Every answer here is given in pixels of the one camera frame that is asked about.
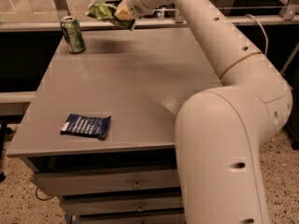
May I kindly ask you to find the top drawer with knob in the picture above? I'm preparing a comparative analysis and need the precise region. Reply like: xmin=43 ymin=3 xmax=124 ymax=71
xmin=31 ymin=166 xmax=179 ymax=196

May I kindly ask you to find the middle drawer with knob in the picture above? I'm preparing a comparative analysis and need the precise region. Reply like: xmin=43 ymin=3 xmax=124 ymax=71
xmin=60 ymin=193 xmax=183 ymax=216

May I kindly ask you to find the drawer with knob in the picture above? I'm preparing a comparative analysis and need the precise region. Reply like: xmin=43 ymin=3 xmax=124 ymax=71
xmin=31 ymin=166 xmax=179 ymax=196
xmin=60 ymin=193 xmax=183 ymax=216

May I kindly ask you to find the bottom drawer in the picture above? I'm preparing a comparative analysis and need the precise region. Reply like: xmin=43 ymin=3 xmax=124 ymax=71
xmin=78 ymin=211 xmax=186 ymax=224

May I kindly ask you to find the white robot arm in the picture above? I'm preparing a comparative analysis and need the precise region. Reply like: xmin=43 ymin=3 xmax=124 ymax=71
xmin=116 ymin=0 xmax=292 ymax=224

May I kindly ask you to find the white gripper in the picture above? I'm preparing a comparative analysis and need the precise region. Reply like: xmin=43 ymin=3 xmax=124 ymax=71
xmin=114 ymin=0 xmax=159 ymax=21

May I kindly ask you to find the black floor cable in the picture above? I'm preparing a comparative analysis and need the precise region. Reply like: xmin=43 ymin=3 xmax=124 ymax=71
xmin=34 ymin=188 xmax=55 ymax=202

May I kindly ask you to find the white cable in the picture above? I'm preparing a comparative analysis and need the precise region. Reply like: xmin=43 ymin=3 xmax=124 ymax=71
xmin=246 ymin=13 xmax=269 ymax=56

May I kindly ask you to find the blue snack packet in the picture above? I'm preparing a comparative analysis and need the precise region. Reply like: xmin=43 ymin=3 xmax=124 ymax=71
xmin=60 ymin=114 xmax=111 ymax=140

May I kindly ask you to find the green jalapeno chip bag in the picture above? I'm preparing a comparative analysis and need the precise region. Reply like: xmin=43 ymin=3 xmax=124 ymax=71
xmin=86 ymin=2 xmax=135 ymax=31

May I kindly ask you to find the grey drawer cabinet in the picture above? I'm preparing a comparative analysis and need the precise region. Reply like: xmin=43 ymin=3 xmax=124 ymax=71
xmin=8 ymin=28 xmax=220 ymax=219

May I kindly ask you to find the green soda can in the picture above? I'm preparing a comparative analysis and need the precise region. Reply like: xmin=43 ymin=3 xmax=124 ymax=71
xmin=60 ymin=16 xmax=85 ymax=53

